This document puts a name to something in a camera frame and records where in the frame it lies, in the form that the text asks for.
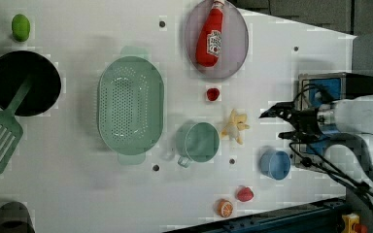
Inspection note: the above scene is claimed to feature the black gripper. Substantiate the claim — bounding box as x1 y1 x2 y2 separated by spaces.
259 101 321 142

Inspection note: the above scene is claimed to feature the peeled toy banana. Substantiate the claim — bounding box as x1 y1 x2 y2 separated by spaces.
220 109 250 145

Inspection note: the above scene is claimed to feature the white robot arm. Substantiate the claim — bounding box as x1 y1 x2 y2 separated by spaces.
260 95 373 211

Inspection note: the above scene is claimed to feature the blue cup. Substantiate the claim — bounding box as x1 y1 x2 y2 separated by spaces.
260 150 291 181

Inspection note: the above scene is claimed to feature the red toy strawberry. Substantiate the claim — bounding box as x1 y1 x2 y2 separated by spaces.
236 186 254 202

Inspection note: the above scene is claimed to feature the green measuring cup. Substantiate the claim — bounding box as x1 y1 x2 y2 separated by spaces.
176 121 220 168

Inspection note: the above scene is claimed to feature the grey round plate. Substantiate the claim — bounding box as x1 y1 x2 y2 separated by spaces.
184 0 249 79

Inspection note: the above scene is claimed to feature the orange slice toy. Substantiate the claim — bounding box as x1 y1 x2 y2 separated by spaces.
217 199 233 217

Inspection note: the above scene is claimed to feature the red ketchup bottle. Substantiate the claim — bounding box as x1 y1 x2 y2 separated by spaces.
195 0 224 67

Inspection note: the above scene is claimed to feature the yellow clamp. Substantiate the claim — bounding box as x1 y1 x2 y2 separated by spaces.
341 214 368 233

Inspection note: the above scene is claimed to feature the green oval colander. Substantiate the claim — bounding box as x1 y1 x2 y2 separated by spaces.
97 46 164 165

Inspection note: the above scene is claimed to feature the green lime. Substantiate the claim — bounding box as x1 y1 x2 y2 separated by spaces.
11 14 30 42

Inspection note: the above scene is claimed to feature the black frying pan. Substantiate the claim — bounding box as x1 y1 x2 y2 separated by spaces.
0 50 61 117

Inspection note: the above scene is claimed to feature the green slotted spatula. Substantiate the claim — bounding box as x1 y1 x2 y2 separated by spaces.
0 77 32 174

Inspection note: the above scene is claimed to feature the dark grey object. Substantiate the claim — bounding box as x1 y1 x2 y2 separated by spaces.
0 202 36 233

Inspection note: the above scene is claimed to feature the black cable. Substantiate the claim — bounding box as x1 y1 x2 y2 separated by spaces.
288 83 373 215

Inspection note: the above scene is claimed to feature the blue metal frame rail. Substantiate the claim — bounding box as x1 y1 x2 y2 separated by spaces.
166 198 352 233

